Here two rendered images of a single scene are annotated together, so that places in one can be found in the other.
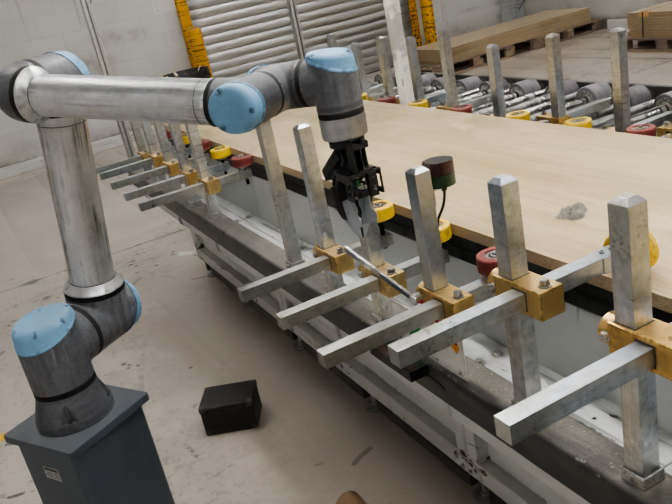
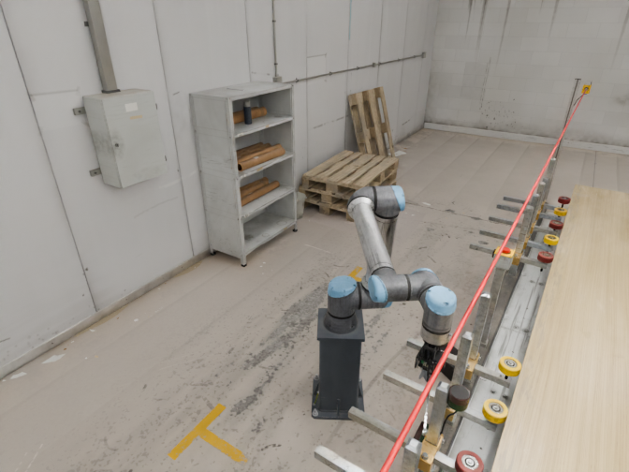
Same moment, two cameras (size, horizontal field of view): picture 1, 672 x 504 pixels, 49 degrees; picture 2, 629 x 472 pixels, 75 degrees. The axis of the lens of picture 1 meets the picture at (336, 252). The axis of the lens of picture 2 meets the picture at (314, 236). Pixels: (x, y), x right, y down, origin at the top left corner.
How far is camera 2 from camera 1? 1.08 m
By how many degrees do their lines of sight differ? 52
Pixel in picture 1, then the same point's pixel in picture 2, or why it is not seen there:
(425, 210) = (436, 406)
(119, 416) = (345, 339)
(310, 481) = not seen: hidden behind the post
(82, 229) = not seen: hidden behind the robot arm
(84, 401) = (338, 323)
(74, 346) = (343, 302)
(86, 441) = (326, 338)
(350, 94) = (434, 323)
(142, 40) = not seen: outside the picture
